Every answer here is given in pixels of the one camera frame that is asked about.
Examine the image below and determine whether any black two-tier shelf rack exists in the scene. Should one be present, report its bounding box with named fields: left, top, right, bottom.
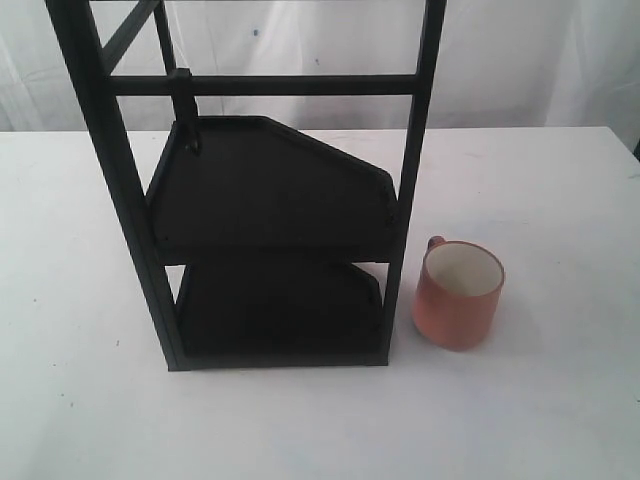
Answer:
left=46, top=1, right=446, bottom=371

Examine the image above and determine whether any terracotta ceramic mug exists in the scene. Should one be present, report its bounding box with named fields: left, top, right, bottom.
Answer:
left=412, top=236, right=506, bottom=351

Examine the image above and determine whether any white backdrop curtain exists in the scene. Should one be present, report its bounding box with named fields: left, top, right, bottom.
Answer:
left=1, top=1, right=639, bottom=145

